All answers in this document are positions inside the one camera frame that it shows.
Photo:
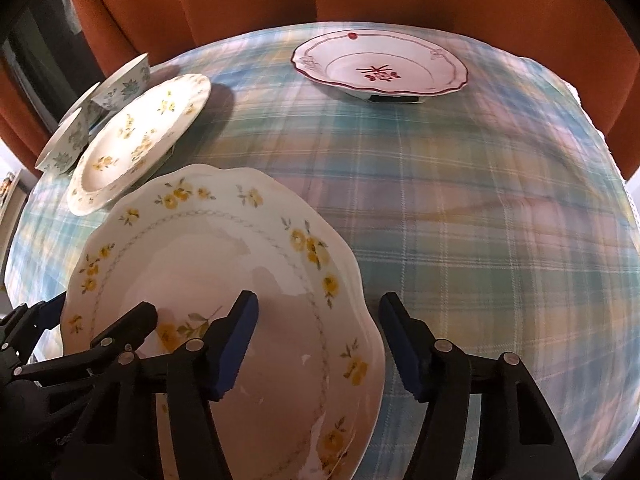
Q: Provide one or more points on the orange curtain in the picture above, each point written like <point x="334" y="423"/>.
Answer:
<point x="594" y="44"/>

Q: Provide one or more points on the plaid blue tablecloth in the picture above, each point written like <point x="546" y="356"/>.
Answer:
<point x="496" y="212"/>

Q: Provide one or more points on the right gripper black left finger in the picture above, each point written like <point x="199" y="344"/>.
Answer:
<point x="199" y="373"/>

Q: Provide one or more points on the red trimmed white plate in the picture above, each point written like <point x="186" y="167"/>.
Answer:
<point x="380" y="65"/>

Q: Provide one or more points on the large yellow floral plate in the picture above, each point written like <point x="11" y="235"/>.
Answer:
<point x="235" y="263"/>

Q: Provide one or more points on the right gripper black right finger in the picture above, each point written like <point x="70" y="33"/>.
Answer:
<point x="519" y="436"/>

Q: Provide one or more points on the dark glass window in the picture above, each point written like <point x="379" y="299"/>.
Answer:
<point x="50" y="58"/>

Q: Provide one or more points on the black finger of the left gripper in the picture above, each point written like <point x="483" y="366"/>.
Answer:
<point x="22" y="328"/>
<point x="129" y="331"/>

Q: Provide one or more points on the small yellow floral plate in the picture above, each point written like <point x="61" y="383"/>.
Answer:
<point x="134" y="140"/>

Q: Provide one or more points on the white bowl blue floral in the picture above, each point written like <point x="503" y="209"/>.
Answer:
<point x="64" y="147"/>
<point x="124" y="85"/>
<point x="93" y="112"/>

